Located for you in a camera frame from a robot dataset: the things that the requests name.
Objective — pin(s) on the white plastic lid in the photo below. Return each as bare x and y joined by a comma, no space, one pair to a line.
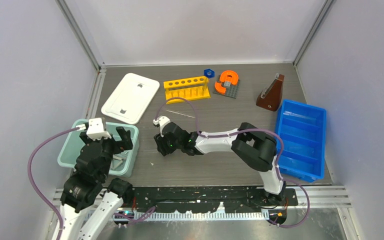
129,100

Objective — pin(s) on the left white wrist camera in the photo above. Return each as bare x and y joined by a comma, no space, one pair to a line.
95,129

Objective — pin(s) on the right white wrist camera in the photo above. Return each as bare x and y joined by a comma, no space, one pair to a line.
161,122

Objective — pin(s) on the thin glass rod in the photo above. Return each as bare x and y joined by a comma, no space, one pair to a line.
181,114

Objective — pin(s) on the brown wedge stand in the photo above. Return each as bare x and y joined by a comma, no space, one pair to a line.
271,98

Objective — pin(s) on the orange curved block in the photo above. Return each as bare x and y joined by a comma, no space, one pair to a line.
228,74

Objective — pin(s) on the teal plastic bin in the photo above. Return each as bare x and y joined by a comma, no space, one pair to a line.
73,144

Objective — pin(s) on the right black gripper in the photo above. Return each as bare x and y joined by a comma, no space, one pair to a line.
162,147

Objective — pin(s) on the yellow test tube rack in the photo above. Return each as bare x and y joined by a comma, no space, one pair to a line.
191,89

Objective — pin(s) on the glass stirring rod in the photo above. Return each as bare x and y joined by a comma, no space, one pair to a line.
299,115

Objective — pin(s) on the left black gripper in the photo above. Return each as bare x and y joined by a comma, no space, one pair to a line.
126,142

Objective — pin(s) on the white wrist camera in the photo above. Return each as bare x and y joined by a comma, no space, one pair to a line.
161,122
95,129

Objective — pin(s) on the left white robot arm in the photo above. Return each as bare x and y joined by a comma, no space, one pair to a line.
85,184

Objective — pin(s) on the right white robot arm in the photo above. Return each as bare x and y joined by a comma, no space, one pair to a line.
256,147

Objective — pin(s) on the white clay triangle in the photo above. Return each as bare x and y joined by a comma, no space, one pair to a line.
116,162

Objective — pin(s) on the grey studded base plate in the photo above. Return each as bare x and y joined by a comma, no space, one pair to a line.
231,88

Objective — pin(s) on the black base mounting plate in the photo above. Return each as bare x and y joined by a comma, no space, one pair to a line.
209,199

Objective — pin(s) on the blue plastic bin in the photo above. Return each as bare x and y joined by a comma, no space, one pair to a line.
303,155

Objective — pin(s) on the blue hexagonal nut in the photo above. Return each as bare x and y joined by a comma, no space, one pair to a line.
209,73

